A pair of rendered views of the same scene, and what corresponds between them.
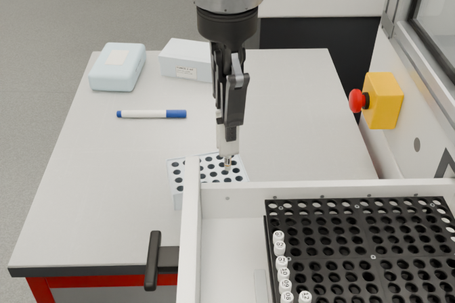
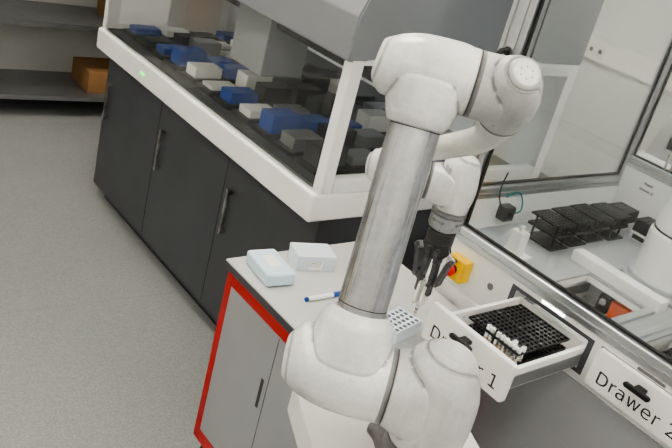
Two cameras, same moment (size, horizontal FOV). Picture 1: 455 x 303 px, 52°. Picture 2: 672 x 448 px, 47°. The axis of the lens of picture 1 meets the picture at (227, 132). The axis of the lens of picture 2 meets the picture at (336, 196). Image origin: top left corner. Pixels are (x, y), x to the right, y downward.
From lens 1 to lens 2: 1.74 m
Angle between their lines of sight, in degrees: 39
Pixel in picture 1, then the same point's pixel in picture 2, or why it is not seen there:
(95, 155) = not seen: hidden behind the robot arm
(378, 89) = (463, 261)
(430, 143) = (501, 283)
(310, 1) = (354, 206)
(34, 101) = not seen: outside the picture
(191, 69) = (320, 263)
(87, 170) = not seen: hidden behind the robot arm
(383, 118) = (464, 277)
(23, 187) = (15, 432)
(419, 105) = (488, 266)
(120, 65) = (281, 266)
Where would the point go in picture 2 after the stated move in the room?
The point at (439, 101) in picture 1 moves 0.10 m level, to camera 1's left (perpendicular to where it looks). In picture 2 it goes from (503, 263) to (480, 266)
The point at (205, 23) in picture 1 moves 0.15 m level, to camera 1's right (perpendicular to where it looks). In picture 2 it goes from (441, 238) to (480, 234)
